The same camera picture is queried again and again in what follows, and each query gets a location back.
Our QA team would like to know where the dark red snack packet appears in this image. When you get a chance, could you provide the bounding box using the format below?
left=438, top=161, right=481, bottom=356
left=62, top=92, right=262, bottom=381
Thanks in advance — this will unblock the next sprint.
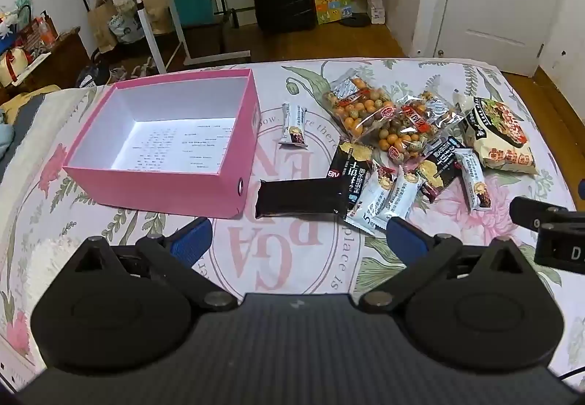
left=419, top=183, right=442, bottom=204

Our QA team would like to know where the white plastic bag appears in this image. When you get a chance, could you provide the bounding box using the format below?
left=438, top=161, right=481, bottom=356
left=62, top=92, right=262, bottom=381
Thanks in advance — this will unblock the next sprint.
left=368, top=0, right=387, bottom=25

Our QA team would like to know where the brown paper bag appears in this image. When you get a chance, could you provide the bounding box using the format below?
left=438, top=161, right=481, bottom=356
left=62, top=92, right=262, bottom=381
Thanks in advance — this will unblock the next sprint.
left=141, top=0, right=173, bottom=34
left=87, top=0, right=120, bottom=53

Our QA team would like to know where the wooden nightstand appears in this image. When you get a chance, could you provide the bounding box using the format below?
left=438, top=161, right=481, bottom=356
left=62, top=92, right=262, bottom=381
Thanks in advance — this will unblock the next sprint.
left=0, top=26, right=88, bottom=91

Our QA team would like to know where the red patterned bag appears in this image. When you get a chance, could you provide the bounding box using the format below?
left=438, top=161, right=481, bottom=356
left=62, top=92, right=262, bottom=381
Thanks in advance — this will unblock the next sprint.
left=16, top=14, right=58, bottom=54

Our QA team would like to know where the white grey quilt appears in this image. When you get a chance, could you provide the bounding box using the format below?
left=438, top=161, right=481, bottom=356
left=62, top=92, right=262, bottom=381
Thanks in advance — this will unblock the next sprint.
left=0, top=87, right=110, bottom=186

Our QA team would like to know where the cream noodle packet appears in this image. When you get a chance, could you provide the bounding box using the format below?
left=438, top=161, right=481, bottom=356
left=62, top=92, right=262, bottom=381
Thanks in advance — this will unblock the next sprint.
left=457, top=90, right=538, bottom=175

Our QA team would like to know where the black bar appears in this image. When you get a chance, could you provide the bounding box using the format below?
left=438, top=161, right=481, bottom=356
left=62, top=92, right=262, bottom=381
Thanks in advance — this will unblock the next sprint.
left=253, top=178, right=350, bottom=220

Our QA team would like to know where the clear bag of coated nuts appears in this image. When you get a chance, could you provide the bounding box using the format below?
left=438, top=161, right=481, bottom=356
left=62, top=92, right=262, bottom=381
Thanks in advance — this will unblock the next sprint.
left=372, top=131, right=435, bottom=166
left=324, top=77, right=396, bottom=145
left=396, top=90, right=462, bottom=141

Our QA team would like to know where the pale green plastic bag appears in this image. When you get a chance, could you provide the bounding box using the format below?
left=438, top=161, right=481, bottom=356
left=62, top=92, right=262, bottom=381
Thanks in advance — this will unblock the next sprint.
left=108, top=12, right=147, bottom=45

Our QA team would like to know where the black floor bag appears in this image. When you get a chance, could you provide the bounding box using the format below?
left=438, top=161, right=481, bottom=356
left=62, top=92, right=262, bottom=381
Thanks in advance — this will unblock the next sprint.
left=75, top=51, right=111, bottom=88

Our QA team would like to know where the white gift bag red ribbon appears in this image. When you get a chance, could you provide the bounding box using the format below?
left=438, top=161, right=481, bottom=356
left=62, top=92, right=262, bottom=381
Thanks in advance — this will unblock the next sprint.
left=0, top=46, right=35, bottom=86

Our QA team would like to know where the colourful checked gift bag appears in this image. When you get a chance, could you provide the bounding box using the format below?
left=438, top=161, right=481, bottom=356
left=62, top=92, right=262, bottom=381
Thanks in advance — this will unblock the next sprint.
left=314, top=0, right=355, bottom=26

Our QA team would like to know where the black cracker packet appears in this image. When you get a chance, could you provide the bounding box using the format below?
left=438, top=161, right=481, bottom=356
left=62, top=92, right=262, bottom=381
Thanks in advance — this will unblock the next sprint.
left=329, top=140, right=374, bottom=211
left=417, top=137, right=466, bottom=201

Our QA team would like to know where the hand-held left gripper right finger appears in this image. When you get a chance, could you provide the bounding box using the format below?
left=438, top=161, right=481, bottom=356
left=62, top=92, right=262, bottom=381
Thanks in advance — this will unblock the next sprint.
left=359, top=217, right=543, bottom=313

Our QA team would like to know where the pink cardboard box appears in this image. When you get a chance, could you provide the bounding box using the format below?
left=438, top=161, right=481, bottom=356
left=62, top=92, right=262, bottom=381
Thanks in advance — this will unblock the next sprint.
left=61, top=68, right=262, bottom=220

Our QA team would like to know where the yellow pillow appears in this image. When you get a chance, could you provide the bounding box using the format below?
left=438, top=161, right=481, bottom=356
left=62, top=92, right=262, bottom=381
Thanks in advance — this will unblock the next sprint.
left=0, top=84, right=62, bottom=116

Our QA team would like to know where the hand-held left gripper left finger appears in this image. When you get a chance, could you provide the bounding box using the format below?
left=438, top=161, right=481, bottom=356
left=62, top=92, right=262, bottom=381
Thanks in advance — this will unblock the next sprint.
left=64, top=217, right=238, bottom=313

